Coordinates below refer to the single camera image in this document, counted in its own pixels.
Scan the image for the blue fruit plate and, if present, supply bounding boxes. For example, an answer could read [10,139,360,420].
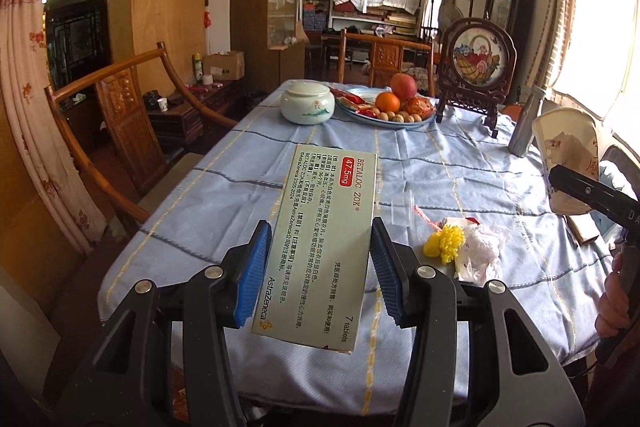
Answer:
[330,88,436,130]

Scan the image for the far wooden chair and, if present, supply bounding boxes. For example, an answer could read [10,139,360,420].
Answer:
[336,29,436,98]

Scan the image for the red apple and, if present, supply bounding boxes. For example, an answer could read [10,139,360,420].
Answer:
[390,72,418,102]

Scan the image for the silver metal bottle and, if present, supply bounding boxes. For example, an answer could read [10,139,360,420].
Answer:
[508,86,546,157]

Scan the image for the orange fruit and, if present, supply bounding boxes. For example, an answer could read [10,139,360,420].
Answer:
[375,91,401,113]

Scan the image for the white plastic bag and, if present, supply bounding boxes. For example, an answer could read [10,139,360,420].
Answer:
[454,222,503,286]

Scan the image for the white paper cup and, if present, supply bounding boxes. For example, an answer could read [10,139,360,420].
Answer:
[532,107,600,216]

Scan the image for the red candy wrappers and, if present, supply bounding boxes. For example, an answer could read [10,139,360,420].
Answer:
[331,89,380,118]

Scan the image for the white medicine box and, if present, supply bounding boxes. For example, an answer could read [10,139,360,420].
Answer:
[252,144,378,353]

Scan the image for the blue checked tablecloth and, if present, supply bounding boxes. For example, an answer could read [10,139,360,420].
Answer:
[98,82,612,415]

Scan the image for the carved wooden armchair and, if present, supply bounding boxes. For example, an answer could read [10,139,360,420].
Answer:
[44,41,238,229]

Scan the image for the pink twisted straw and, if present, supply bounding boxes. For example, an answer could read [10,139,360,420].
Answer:
[413,205,441,232]

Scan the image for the person's right hand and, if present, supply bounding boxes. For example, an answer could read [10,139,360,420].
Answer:
[594,253,630,338]

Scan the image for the cardboard box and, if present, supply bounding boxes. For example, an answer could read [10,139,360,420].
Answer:
[203,51,245,81]

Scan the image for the yellow pom-pom ball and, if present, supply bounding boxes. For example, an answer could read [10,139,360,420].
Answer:
[422,225,466,265]

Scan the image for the red netted fruit pack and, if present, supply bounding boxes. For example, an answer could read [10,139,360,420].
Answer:
[402,96,435,121]

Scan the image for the embroidered round table screen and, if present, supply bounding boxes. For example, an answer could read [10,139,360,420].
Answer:
[436,17,518,138]

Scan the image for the white ceramic lidded jar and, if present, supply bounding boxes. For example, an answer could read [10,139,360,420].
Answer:
[280,80,335,126]

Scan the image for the glass door wooden cabinet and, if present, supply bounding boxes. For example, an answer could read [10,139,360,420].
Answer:
[230,0,305,93]

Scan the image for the walnuts on plate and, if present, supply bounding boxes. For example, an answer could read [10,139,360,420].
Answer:
[376,112,422,124]

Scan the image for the pink floral curtain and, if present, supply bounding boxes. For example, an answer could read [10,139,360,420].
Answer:
[1,0,106,255]

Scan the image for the large wooden wardrobe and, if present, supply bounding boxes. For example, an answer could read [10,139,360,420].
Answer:
[106,0,205,83]

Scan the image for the red white small carton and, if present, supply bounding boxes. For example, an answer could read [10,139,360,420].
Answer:
[442,217,480,229]

